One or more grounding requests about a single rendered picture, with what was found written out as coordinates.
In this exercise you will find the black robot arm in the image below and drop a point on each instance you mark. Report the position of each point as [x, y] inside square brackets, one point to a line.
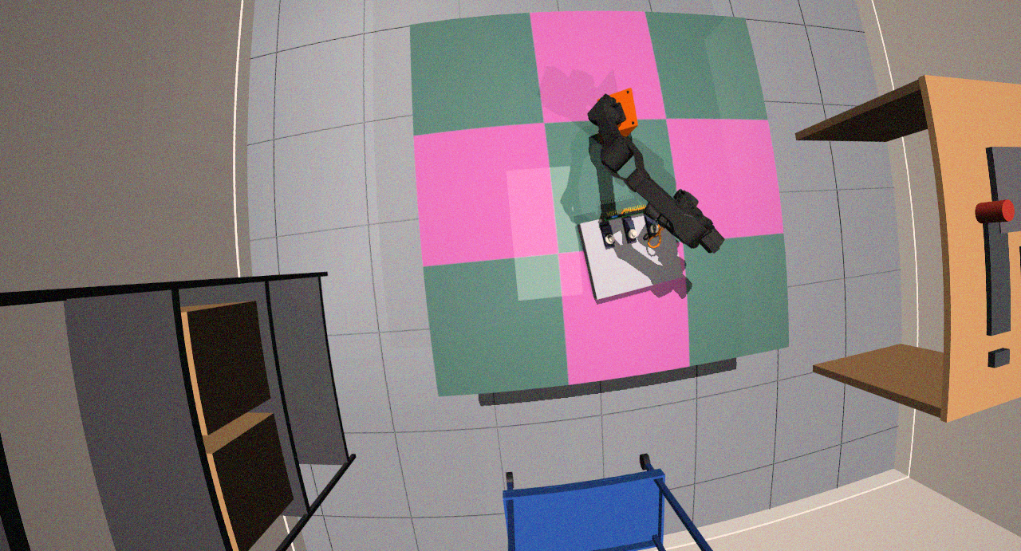
[688, 221]

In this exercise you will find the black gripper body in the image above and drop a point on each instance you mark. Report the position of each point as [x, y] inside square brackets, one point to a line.
[653, 214]

